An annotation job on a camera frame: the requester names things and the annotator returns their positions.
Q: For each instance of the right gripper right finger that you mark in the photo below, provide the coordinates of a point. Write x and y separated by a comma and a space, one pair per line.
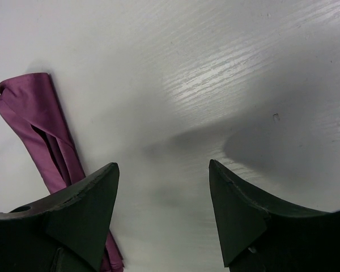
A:
259, 230

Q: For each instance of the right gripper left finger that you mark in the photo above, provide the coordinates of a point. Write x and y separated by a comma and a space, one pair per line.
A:
74, 222

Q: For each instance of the purple cloth napkin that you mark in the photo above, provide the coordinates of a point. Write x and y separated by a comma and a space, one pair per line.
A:
29, 104

